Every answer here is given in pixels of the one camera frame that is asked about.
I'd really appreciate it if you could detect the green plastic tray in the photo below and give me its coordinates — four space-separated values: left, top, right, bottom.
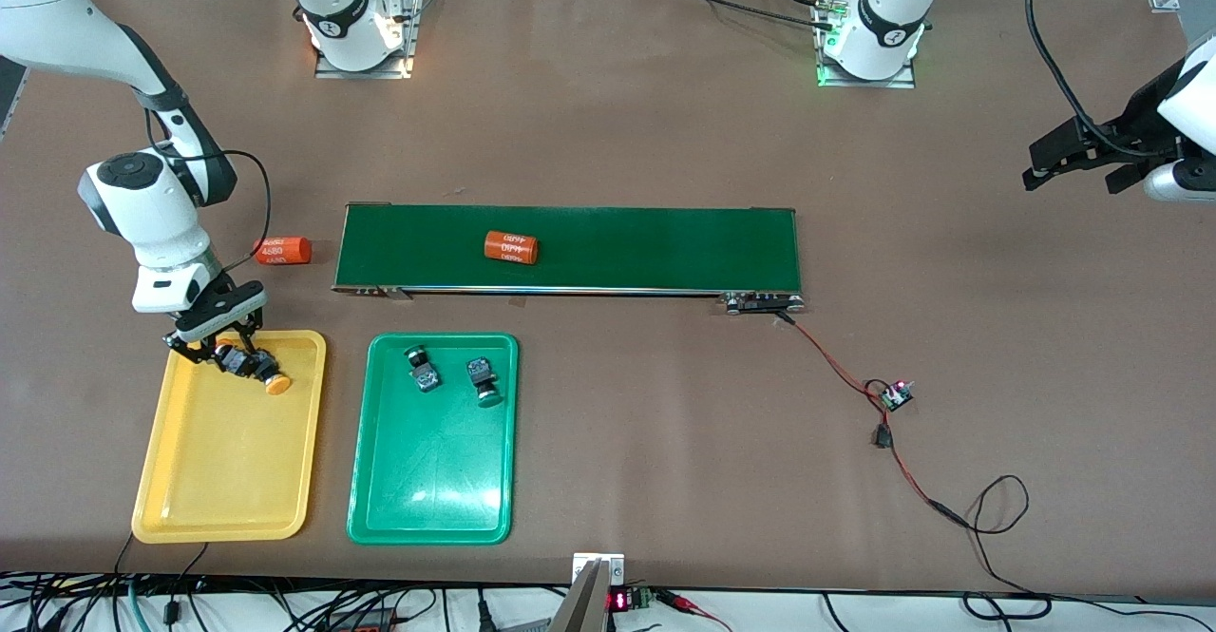
347 332 521 546

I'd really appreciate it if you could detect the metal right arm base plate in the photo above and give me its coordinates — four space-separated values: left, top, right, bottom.
313 0 425 80

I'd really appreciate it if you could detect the green mushroom push button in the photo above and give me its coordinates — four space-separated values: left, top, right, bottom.
403 345 443 394
465 356 505 410

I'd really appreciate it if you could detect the yellow mushroom push button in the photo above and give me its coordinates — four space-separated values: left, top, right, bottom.
211 332 254 377
245 350 293 396

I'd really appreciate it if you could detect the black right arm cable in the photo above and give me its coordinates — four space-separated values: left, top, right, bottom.
142 109 273 281

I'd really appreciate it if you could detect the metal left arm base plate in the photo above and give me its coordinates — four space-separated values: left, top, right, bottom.
815 0 918 89

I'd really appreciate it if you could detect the orange cylinder with 4680 print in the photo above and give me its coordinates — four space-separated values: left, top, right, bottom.
483 230 541 266
254 237 313 266

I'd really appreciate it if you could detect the yellow plastic tray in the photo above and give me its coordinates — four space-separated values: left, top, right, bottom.
131 330 328 545

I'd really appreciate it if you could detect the black cable with ferrite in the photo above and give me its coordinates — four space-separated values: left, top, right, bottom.
163 542 210 625

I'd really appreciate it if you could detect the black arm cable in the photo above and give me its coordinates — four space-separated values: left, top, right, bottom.
142 109 273 281
1025 0 1181 162

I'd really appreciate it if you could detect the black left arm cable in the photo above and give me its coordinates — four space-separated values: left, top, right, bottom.
1025 0 1181 162

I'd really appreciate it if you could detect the small controller board with wires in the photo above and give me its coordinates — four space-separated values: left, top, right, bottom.
774 311 972 530

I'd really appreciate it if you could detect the thin black looped cable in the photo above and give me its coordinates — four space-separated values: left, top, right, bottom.
959 475 1054 619

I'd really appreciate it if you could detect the red probe cable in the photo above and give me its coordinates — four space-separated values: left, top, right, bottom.
654 589 734 632

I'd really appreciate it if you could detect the green conveyor belt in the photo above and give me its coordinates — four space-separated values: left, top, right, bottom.
332 201 807 315

